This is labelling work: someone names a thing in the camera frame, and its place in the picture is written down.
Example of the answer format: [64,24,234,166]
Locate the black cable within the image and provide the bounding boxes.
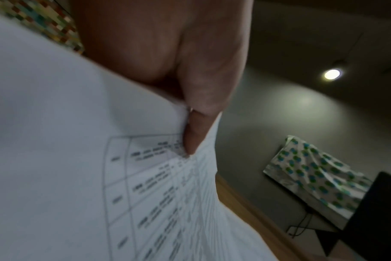
[286,206,316,239]

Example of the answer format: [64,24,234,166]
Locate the person's left hand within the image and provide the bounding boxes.
[69,0,255,156]

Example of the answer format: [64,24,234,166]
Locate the white cloth with blue-green dots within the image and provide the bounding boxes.
[263,135,373,220]

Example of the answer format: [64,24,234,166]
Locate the black furniture panel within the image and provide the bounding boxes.
[313,171,391,261]

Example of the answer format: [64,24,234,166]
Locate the colourful mosaic patterned panel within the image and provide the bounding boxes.
[0,0,85,55]

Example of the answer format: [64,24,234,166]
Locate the white printed paper sheets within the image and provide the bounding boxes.
[0,11,280,261]

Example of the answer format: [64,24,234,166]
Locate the round ceiling lamp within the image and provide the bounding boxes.
[321,67,344,82]

